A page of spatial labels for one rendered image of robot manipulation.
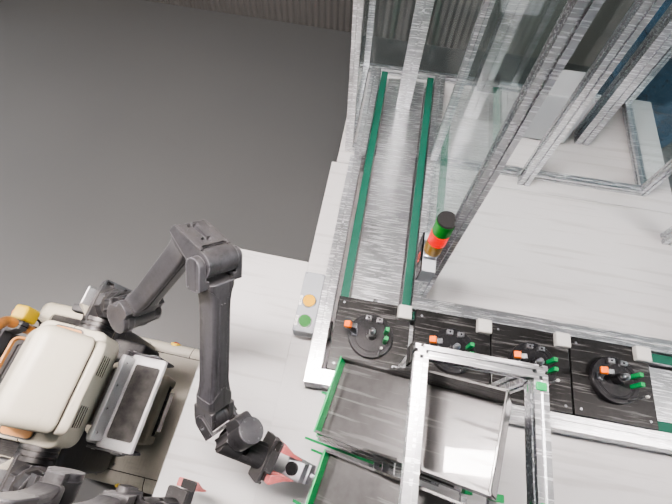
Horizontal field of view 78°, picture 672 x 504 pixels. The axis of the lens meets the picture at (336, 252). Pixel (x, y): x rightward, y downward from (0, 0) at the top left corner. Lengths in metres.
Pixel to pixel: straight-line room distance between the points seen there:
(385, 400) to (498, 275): 1.02
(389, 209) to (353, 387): 0.98
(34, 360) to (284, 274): 0.81
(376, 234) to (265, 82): 2.15
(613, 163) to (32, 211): 3.22
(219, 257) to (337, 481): 0.44
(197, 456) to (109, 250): 1.69
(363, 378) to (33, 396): 0.68
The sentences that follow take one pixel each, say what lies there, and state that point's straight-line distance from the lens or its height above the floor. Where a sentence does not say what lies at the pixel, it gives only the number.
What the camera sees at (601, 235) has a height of 0.86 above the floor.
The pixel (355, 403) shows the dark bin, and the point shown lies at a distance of 0.74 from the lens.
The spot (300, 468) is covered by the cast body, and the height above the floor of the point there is 1.15.
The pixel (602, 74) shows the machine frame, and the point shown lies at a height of 1.41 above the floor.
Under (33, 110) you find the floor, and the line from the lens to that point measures 3.84.
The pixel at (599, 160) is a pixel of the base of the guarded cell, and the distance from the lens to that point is 2.15.
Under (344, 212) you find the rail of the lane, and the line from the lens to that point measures 1.54.
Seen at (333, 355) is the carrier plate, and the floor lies 0.97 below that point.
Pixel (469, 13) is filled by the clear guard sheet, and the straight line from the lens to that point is 2.02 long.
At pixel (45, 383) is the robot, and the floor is 1.36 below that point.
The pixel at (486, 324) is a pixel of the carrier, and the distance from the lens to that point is 1.42.
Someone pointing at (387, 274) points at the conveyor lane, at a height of 0.92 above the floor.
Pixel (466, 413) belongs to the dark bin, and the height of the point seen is 1.60.
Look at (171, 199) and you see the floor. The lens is 2.90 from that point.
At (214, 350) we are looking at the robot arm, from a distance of 0.91.
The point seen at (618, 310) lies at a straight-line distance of 1.81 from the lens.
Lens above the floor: 2.26
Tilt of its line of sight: 63 degrees down
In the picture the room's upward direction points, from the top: 2 degrees clockwise
